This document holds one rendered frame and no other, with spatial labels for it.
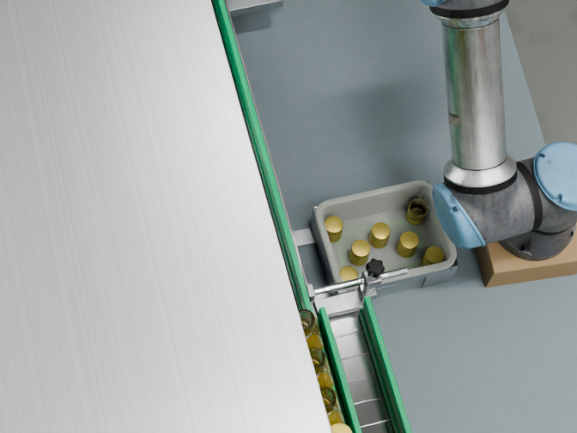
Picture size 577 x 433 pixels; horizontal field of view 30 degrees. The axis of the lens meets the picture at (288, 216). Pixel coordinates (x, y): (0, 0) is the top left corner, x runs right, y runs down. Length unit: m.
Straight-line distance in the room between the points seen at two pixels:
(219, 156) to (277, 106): 1.61
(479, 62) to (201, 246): 1.18
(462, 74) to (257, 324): 1.20
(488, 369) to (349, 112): 0.56
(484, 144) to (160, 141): 1.21
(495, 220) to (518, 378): 0.35
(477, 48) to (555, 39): 1.62
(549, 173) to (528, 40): 1.47
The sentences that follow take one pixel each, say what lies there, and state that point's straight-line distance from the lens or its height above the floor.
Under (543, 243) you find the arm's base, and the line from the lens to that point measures 1.91.
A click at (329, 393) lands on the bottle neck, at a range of 1.50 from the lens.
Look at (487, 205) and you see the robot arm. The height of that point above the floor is 1.06.
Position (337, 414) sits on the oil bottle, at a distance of 1.53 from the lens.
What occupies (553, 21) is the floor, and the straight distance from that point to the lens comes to 3.26.
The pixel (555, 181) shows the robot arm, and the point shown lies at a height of 1.06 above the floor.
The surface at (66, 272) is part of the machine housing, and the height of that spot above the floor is 2.13.
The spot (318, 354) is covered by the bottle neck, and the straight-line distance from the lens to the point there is 1.51.
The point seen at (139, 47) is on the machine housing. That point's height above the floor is 2.13.
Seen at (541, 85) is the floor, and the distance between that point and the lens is 3.13.
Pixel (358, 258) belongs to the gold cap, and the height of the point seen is 0.81.
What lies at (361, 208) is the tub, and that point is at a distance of 1.96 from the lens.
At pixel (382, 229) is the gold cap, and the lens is 1.94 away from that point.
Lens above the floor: 2.57
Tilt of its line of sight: 66 degrees down
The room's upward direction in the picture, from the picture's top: 7 degrees clockwise
